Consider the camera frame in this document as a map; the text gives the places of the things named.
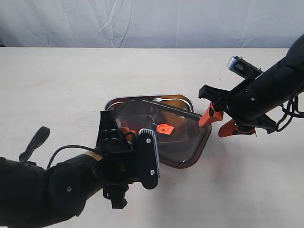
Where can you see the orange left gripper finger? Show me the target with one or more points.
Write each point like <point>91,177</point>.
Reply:
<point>128,134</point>

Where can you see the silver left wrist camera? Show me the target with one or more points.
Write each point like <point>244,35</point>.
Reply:
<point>148,158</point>

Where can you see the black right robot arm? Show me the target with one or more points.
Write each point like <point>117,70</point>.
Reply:
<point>289,72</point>

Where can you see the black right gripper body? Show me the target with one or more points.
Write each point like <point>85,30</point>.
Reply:
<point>248,102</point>

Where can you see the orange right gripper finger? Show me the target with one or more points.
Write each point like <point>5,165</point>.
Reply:
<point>233,128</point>
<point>212,114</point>

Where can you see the blue-grey backdrop cloth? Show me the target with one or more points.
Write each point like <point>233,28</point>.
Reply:
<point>151,23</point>

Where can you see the steel two-compartment lunch box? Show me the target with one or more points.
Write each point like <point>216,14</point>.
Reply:
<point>176,100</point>

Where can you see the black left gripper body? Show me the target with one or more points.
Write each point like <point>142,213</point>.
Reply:
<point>119,165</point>

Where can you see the dark transparent lunch box lid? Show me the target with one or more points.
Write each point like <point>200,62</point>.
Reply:
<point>180,139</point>

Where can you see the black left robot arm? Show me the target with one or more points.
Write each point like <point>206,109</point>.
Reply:
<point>36,197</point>

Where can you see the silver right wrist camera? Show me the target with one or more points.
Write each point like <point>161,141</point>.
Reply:
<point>241,67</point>

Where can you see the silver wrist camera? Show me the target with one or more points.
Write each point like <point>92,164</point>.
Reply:
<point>241,67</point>
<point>148,158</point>

